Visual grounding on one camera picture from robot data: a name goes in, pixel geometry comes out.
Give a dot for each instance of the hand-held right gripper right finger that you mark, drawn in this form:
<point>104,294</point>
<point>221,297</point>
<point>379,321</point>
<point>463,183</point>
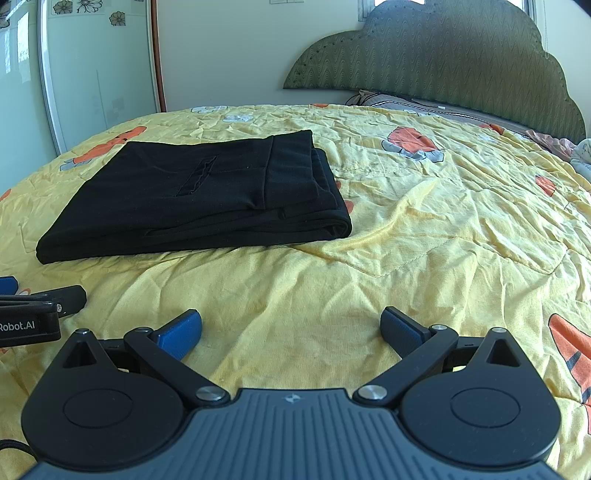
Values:
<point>397,330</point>

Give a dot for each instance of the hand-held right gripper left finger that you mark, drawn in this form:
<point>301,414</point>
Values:
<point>180,334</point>

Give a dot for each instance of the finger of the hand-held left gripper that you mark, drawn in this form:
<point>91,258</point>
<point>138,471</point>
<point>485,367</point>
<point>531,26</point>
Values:
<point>7,285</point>
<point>67,297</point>

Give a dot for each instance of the black pants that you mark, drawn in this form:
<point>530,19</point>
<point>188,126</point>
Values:
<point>161,194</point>

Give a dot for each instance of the yellow printed blanket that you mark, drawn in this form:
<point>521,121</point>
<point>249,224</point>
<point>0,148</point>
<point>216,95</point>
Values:
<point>415,230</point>

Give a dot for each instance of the plain white wardrobe door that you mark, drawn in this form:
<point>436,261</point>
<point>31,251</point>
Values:
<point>18,92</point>

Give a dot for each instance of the patterned pillow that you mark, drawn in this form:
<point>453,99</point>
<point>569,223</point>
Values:
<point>392,100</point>

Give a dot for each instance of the flower decal wardrobe door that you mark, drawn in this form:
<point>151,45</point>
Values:
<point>101,69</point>

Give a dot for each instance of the pink cloth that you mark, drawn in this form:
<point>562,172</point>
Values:
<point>549,141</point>

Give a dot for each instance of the white crumpled cloth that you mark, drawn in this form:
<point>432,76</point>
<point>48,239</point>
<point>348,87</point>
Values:
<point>582,157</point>

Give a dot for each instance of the green padded headboard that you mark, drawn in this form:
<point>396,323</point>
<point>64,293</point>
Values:
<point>438,55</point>

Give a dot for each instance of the window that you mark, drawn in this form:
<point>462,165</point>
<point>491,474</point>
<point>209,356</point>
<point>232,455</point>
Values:
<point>366,8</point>

